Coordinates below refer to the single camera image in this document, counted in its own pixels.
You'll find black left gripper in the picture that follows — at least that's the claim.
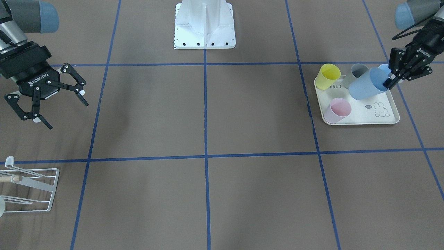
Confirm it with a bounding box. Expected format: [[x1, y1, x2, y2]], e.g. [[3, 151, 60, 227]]
[[383, 17, 444, 90]]

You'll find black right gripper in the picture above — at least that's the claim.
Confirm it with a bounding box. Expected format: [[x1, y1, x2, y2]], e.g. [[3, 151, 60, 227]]
[[0, 41, 89, 130]]

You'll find white ikea cup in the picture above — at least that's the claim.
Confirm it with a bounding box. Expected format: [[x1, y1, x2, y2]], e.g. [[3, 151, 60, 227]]
[[0, 196, 6, 217]]

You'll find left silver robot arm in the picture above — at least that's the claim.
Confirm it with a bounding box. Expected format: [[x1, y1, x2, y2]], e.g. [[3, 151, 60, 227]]
[[383, 0, 444, 90]]

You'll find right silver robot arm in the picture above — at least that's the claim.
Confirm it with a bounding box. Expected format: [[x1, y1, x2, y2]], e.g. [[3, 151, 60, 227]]
[[0, 0, 88, 129]]

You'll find light blue plastic cup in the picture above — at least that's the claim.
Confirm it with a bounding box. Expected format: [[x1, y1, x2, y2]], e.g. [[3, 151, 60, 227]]
[[378, 64, 395, 81]]

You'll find grey plastic cup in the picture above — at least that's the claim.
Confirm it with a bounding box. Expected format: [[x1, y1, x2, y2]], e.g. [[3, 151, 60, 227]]
[[342, 64, 369, 89]]

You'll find yellow plastic cup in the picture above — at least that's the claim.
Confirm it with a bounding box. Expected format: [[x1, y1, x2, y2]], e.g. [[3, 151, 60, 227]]
[[315, 63, 341, 90]]

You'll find pink plastic cup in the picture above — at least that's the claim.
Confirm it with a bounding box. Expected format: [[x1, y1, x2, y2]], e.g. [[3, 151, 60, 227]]
[[323, 98, 352, 124]]

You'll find cream rabbit tray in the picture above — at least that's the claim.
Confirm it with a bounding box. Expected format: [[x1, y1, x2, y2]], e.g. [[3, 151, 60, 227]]
[[314, 76, 401, 126]]

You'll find white wire cup rack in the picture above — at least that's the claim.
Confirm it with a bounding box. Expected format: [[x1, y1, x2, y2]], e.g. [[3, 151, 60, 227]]
[[1, 156, 60, 214]]

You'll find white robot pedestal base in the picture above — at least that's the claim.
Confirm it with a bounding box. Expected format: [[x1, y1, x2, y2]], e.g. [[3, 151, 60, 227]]
[[173, 0, 236, 50]]

